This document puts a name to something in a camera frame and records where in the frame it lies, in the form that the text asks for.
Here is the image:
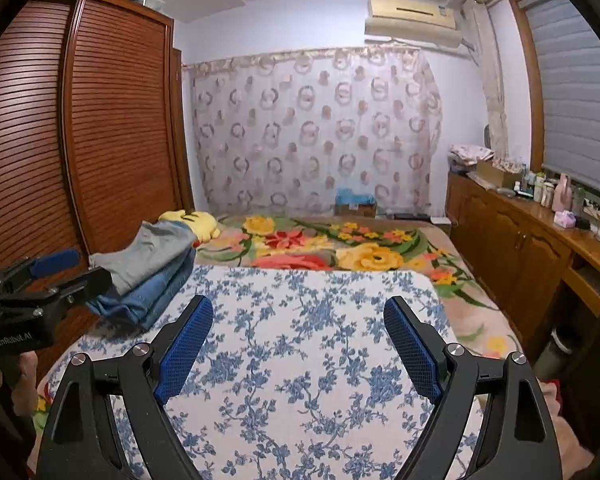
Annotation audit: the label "person's leg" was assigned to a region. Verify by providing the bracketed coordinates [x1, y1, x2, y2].
[537, 379, 597, 480]

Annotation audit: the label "person's left hand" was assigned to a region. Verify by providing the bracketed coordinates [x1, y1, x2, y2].
[10, 351, 39, 417]

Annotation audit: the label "wooden side cabinet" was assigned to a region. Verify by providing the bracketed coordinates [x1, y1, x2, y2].
[445, 170, 600, 396]

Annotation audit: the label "grey window blind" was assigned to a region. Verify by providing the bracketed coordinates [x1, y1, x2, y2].
[520, 0, 600, 201]

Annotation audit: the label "grey waste bin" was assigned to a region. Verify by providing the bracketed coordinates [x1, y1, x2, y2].
[532, 327, 576, 378]

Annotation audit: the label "wooden louvered wardrobe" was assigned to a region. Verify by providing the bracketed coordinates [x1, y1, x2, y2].
[0, 0, 196, 381]

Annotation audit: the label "folded blue jeans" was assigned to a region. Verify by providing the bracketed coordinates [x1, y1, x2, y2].
[85, 247, 197, 332]

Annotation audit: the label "row of small bottles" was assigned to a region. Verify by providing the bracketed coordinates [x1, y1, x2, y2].
[514, 170, 556, 207]

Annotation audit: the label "stack of printed cloth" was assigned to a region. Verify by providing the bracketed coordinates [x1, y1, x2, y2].
[449, 144, 495, 165]

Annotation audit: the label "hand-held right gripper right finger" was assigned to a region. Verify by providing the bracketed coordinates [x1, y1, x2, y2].
[382, 296, 563, 480]

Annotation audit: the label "blue floral bed sheet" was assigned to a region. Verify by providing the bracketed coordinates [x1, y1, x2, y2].
[45, 265, 483, 480]

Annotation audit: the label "white lace window curtain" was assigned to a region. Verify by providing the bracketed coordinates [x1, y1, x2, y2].
[462, 0, 511, 161]

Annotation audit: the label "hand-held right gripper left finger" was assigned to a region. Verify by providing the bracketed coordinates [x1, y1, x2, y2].
[37, 295, 215, 480]

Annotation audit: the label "grey pants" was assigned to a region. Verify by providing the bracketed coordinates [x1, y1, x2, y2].
[89, 220, 197, 296]

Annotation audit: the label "colourful flower blanket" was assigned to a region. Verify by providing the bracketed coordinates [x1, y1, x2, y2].
[35, 215, 523, 426]

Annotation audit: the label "ring patterned curtain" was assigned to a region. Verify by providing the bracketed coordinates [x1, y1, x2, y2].
[182, 46, 443, 218]

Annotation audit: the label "person's left forearm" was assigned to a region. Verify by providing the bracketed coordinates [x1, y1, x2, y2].
[0, 360, 37, 480]

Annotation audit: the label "beige air conditioner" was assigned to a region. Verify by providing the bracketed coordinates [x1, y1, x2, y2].
[364, 0, 463, 56]

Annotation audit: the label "open cardboard box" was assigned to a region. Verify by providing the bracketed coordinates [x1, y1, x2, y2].
[475, 159, 523, 188]

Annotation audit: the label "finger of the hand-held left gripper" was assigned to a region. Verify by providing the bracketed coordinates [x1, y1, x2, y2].
[2, 266, 115, 311]
[0, 249, 81, 292]

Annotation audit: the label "cardboard box with blue cloth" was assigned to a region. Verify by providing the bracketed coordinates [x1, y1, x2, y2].
[334, 187, 378, 218]

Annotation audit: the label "yellow plush toy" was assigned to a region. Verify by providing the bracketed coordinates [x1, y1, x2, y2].
[157, 209, 221, 246]

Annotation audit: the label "pink bottle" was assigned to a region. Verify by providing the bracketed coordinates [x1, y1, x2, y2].
[552, 174, 572, 212]

